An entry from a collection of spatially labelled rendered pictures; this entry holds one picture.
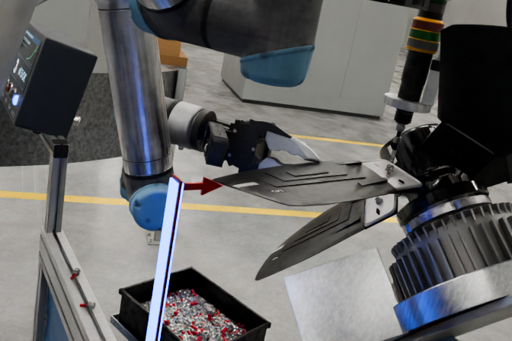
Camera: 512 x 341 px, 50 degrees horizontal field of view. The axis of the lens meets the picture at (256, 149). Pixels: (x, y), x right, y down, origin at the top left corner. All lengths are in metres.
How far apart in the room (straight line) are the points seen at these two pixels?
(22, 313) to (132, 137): 1.76
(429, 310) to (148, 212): 0.41
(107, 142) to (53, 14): 4.16
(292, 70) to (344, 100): 6.78
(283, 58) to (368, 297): 0.41
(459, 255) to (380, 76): 6.74
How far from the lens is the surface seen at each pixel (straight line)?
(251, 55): 0.59
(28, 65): 1.22
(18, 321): 2.47
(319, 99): 7.22
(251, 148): 0.86
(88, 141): 2.53
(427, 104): 0.82
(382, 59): 7.46
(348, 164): 0.84
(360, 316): 0.85
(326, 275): 0.86
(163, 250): 0.69
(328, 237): 0.98
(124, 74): 0.79
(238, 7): 0.60
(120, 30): 0.78
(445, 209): 0.85
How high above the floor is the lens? 1.42
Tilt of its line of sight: 16 degrees down
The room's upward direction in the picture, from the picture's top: 11 degrees clockwise
